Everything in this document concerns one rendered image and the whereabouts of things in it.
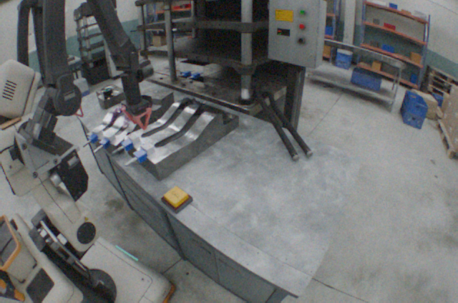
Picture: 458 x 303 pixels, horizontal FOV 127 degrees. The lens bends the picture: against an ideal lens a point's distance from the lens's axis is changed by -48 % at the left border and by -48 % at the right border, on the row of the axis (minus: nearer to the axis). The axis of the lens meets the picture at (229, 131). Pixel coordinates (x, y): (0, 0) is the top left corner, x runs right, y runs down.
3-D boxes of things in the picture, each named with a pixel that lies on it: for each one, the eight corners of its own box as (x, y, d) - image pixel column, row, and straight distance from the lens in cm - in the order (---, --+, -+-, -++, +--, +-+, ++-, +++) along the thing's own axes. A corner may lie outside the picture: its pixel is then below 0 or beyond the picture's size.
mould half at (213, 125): (159, 181, 85) (152, 153, 76) (127, 154, 104) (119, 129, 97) (238, 126, 111) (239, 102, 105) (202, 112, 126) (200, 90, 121)
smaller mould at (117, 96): (106, 109, 158) (103, 100, 156) (99, 104, 172) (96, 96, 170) (129, 99, 164) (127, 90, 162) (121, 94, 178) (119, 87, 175)
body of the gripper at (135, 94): (136, 99, 82) (132, 80, 79) (150, 106, 74) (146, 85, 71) (121, 106, 80) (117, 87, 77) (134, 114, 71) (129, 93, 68)
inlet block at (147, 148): (129, 173, 82) (125, 162, 79) (124, 167, 86) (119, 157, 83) (157, 157, 86) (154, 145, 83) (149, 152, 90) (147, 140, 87)
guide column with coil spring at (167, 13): (177, 117, 199) (165, -31, 180) (174, 115, 203) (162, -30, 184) (182, 114, 202) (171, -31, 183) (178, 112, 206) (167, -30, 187)
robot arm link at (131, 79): (116, 72, 72) (127, 73, 68) (130, 65, 77) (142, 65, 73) (120, 92, 74) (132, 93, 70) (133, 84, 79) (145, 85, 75)
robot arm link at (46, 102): (34, 112, 59) (41, 114, 54) (51, 75, 60) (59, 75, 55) (59, 126, 63) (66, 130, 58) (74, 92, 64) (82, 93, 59)
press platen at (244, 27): (253, 57, 120) (254, 23, 117) (136, 44, 217) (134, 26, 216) (305, 43, 194) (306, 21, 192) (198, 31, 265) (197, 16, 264)
